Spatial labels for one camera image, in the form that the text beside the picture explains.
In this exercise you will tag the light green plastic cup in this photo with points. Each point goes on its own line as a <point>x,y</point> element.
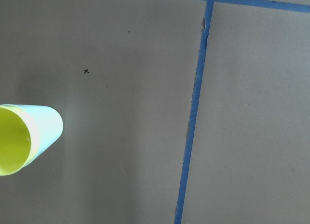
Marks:
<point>46,127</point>

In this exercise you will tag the yellow plastic cup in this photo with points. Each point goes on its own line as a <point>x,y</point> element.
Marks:
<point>15,139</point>

